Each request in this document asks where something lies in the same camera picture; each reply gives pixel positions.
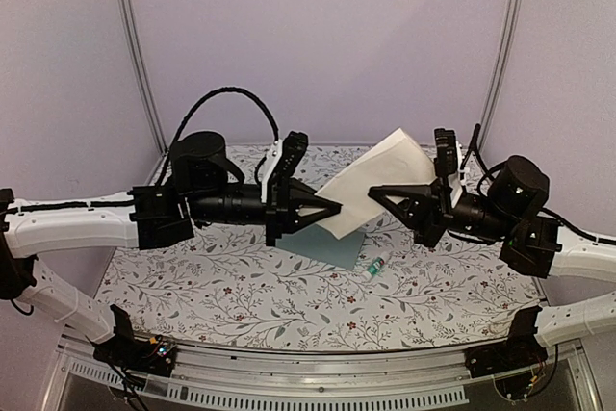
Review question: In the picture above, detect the beige letter paper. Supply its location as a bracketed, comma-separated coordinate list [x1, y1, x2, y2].
[317, 128, 435, 240]

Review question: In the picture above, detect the aluminium front rail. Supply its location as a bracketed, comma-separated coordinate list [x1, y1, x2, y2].
[41, 334, 603, 410]

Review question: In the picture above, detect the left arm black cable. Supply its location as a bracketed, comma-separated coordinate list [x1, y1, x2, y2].
[170, 86, 281, 157]

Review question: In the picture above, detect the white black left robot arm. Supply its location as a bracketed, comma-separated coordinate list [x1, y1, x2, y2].
[1, 131, 342, 367]

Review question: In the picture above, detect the aluminium frame post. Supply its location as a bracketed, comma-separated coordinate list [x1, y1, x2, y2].
[477, 0, 523, 150]
[117, 0, 167, 154]

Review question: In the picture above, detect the floral patterned table mat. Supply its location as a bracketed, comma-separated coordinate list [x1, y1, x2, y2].
[91, 144, 550, 352]

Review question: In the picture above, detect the right aluminium frame post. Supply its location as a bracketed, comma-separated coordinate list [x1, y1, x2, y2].
[477, 0, 523, 150]

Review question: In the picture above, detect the green white glue stick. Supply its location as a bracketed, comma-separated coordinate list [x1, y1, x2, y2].
[362, 257, 387, 281]

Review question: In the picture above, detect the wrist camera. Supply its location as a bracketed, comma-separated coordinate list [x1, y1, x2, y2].
[433, 128, 468, 208]
[261, 131, 309, 194]

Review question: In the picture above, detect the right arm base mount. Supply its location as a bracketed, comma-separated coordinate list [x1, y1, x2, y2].
[464, 306, 548, 378]

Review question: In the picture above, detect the teal envelope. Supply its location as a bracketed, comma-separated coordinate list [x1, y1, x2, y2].
[275, 225, 365, 270]

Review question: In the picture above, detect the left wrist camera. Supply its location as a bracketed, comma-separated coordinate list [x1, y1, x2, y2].
[261, 131, 309, 194]

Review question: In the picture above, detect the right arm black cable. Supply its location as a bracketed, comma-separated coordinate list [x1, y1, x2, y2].
[461, 122, 506, 200]

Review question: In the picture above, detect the left aluminium frame post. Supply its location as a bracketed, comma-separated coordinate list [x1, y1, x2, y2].
[117, 0, 167, 154]

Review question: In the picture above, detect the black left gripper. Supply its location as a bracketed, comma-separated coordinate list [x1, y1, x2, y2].
[188, 177, 342, 247]

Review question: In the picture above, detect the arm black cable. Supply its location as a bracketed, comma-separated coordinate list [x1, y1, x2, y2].
[461, 122, 506, 200]
[170, 86, 281, 157]

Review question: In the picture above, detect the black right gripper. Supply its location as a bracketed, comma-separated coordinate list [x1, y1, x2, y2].
[368, 165, 514, 249]

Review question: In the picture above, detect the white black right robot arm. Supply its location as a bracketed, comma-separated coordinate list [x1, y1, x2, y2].
[369, 155, 615, 369]

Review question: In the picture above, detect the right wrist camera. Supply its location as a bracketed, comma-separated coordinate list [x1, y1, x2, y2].
[433, 128, 468, 208]

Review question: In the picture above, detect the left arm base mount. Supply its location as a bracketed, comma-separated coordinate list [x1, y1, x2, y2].
[92, 304, 177, 377]

